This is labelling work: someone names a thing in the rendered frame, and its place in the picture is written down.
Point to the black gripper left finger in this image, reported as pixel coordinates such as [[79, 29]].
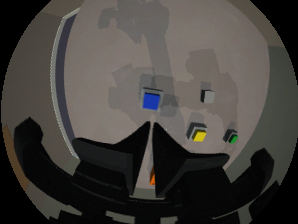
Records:
[[125, 157]]

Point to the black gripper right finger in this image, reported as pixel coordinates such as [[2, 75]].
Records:
[[171, 160]]

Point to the green button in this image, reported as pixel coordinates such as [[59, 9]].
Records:
[[230, 136]]

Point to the blue button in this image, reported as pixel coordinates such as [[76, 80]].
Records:
[[151, 99]]

